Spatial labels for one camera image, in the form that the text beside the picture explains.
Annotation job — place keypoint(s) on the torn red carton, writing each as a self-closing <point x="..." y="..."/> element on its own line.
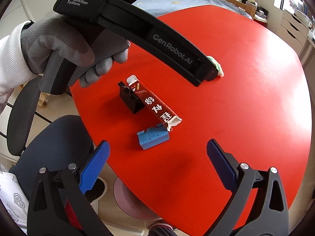
<point x="153" y="103"/>

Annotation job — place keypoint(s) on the white printed clothing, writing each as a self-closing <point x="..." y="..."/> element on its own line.
<point x="12" y="196"/>

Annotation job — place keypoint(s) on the red cooler box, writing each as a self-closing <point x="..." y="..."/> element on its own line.
<point x="260" y="19"/>

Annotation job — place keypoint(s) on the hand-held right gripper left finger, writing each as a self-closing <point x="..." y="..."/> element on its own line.
<point x="96" y="163"/>

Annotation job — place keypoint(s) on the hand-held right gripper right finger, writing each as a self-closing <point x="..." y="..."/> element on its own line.
<point x="219" y="163"/>

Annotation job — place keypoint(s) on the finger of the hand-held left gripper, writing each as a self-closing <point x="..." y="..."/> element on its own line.
<point x="212" y="72"/>

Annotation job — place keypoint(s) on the person's left forearm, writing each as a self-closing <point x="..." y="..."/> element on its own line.
<point x="11" y="64"/>

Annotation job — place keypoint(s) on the wooden bed frame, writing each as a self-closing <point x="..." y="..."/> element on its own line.
<point x="248" y="6"/>

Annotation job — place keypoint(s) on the pink basin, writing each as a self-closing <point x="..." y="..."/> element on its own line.
<point x="133" y="201"/>

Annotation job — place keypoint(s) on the small black box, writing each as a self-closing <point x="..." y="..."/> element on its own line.
<point x="129" y="99"/>

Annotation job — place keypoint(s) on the blue printed bedsheet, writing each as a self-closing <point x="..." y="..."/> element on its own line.
<point x="172" y="0"/>

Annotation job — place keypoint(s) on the green white tissue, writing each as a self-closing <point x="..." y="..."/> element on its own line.
<point x="219" y="68"/>

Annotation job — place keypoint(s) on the dark blue office chair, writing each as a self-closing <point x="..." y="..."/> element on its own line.
<point x="56" y="142"/>

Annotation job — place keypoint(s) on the small blue box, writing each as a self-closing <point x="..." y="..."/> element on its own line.
<point x="153" y="137"/>

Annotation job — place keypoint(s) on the person's left hand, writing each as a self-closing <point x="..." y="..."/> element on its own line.
<point x="49" y="36"/>

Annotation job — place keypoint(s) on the white drawer unit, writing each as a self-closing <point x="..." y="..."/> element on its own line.
<point x="292" y="33"/>

